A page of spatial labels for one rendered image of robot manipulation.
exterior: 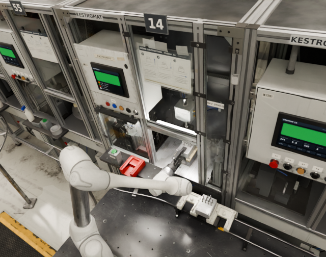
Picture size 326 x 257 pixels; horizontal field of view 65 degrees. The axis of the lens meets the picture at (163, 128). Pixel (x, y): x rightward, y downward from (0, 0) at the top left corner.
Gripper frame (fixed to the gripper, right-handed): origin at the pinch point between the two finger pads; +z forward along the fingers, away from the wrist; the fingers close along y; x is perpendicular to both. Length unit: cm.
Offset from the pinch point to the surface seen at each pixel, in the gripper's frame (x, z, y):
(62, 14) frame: 63, -21, 98
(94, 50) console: 45, -21, 79
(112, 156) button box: 47, -27, -2
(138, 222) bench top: 12, -47, -36
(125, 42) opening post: 21, -20, 87
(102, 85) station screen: 45, -21, 57
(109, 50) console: 33, -20, 81
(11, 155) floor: 261, -24, -103
